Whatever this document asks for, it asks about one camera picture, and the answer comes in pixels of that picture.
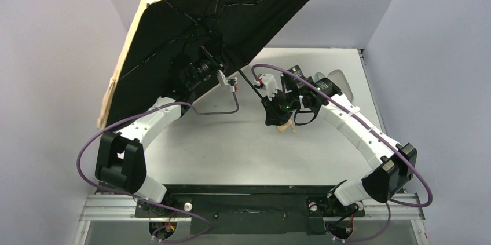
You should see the mint green umbrella case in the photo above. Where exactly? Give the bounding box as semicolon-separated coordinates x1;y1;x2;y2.
314;69;354;102

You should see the beige folding umbrella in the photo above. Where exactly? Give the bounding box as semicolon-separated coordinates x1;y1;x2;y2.
97;0;310;129

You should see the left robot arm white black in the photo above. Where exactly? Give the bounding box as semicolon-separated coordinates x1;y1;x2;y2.
95;54;236;203

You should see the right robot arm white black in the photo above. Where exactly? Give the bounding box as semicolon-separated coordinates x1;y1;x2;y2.
253;65;417;206

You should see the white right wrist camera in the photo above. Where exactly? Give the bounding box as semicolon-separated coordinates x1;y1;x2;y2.
258;74;280;101

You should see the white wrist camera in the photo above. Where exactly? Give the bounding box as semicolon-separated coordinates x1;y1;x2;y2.
258;74;280;101
217;70;237;93

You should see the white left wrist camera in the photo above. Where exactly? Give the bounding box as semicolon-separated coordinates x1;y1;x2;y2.
217;70;237;93

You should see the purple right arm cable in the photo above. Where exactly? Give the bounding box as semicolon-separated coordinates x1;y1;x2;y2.
251;64;434;243

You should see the aluminium mounting rail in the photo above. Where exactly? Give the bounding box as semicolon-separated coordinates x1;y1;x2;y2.
79;194;425;221

